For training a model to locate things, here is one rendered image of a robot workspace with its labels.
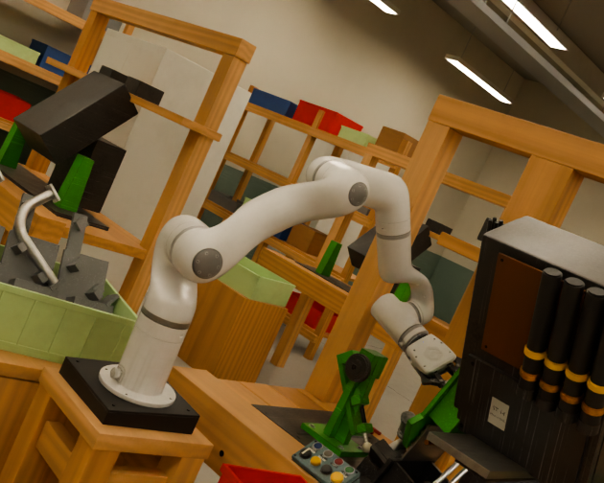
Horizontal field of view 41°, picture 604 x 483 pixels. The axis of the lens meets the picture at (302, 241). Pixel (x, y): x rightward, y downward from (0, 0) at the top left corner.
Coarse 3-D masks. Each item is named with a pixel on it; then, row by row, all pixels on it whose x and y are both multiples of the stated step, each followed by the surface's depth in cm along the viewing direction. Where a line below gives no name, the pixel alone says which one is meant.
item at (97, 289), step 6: (78, 258) 237; (72, 264) 233; (78, 264) 233; (72, 270) 235; (78, 270) 233; (90, 288) 240; (96, 288) 237; (102, 288) 241; (90, 294) 237; (96, 294) 236; (102, 294) 237; (96, 300) 237
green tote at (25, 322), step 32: (0, 256) 239; (0, 288) 201; (0, 320) 204; (32, 320) 208; (64, 320) 212; (96, 320) 216; (128, 320) 221; (32, 352) 210; (64, 352) 215; (96, 352) 219
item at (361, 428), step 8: (352, 352) 215; (344, 360) 216; (344, 368) 216; (344, 376) 215; (344, 384) 214; (352, 400) 212; (360, 400) 211; (368, 400) 214; (352, 408) 212; (360, 408) 212; (352, 416) 211; (360, 416) 214; (352, 424) 210; (360, 424) 209; (368, 424) 210; (352, 432) 209; (360, 432) 209; (368, 432) 210
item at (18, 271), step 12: (12, 228) 230; (12, 240) 229; (36, 240) 233; (12, 252) 228; (24, 252) 231; (48, 252) 235; (12, 264) 228; (24, 264) 230; (48, 264) 234; (0, 276) 226; (12, 276) 228; (24, 276) 230; (36, 288) 226; (48, 288) 228
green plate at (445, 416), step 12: (456, 372) 191; (456, 384) 192; (444, 396) 193; (432, 408) 194; (444, 408) 192; (456, 408) 191; (432, 420) 198; (444, 420) 192; (456, 420) 190; (456, 432) 193
